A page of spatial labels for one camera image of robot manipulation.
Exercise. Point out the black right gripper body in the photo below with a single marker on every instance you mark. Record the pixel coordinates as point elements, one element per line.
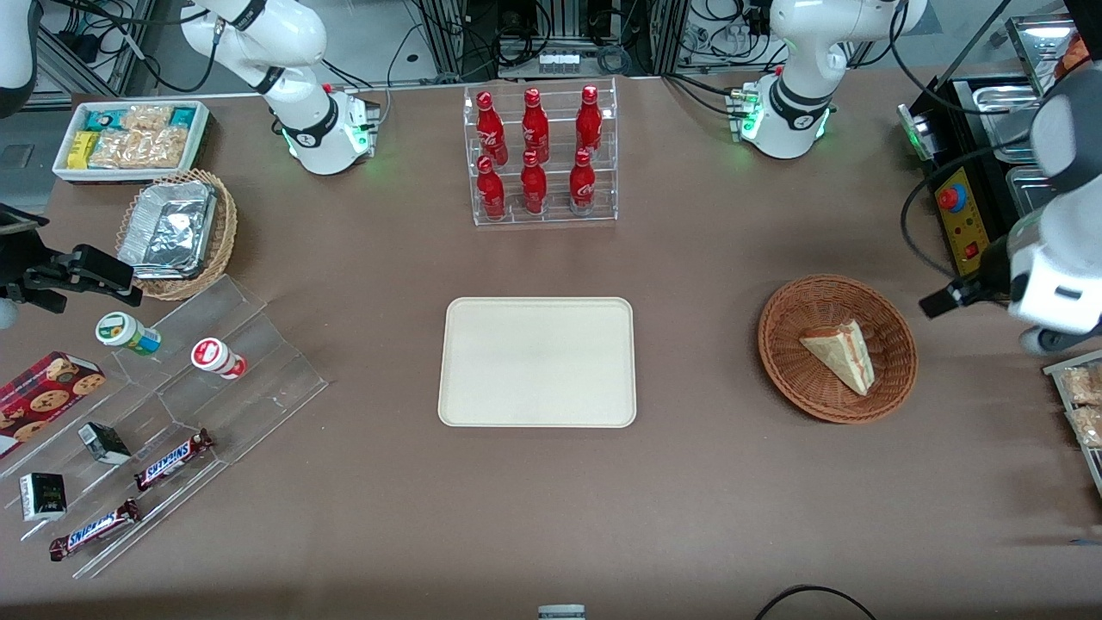
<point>26,277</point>

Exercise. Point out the triangular sandwich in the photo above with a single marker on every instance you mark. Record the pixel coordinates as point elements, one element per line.
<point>839,353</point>

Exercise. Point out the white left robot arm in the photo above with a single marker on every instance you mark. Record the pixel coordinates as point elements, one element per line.
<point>801,112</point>

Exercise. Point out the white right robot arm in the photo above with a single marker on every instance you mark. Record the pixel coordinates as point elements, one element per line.
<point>320,129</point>

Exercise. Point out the metal snack tray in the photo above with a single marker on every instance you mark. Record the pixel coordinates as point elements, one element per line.
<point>1055,370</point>

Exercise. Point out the light wicker basket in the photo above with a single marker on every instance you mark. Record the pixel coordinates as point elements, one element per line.
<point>225,232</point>

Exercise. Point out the brown wicker basket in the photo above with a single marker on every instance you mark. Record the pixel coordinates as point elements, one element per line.
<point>796,370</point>

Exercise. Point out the beige plastic tray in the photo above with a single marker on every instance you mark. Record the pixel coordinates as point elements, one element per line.
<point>537,362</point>

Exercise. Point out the green lidded cup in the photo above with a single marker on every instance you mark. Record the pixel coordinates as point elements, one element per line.
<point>125,331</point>

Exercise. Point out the yellow emergency stop panel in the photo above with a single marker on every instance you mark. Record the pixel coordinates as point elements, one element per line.
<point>962,220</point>

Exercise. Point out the aluminium foil container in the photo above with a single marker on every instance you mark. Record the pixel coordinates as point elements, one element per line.
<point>168,228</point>

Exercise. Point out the clear snack bag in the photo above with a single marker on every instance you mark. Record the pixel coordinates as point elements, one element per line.
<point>1089,426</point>
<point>1085,385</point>

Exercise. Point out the white snack bin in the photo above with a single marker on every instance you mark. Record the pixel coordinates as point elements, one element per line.
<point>65,170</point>

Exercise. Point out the yellow snack packet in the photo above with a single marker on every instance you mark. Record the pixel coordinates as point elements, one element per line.
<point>82,151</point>

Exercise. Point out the red cookie box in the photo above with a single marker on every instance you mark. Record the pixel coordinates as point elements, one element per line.
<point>43,396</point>

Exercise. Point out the large clear cracker bag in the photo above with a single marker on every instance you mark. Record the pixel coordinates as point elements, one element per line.
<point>142,148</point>

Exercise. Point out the red lidded cup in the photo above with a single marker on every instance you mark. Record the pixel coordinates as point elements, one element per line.
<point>215,356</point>

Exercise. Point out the teal snack packet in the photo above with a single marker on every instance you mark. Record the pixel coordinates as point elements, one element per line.
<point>102,118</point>
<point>184,117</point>

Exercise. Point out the small clear cracker bag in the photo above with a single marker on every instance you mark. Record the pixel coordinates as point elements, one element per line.
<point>146,117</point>

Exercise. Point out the small black box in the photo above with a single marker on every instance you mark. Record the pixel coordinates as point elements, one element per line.
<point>43,497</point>
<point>105,442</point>

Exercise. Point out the black equipment box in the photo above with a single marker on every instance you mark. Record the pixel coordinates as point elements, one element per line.
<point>956,129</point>

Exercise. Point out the clear acrylic stepped display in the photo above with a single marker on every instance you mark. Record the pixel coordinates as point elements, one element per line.
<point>258,370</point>

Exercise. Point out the brown chocolate bar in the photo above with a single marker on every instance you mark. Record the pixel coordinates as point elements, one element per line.
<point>172,459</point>
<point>93,530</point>

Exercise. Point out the clear acrylic bottle rack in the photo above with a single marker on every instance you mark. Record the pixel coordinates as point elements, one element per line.
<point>603,202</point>

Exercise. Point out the red cola bottle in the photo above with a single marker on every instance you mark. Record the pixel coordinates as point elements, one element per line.
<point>534,189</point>
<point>535,127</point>
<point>490,194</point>
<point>489,129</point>
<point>583,188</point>
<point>589,125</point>

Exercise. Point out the white power strip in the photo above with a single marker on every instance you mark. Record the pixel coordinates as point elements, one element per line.
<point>558,61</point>

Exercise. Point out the small grey device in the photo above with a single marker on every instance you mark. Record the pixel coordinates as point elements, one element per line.
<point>561,612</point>

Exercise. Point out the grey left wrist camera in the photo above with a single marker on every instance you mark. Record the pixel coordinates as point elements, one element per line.
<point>1042,341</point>

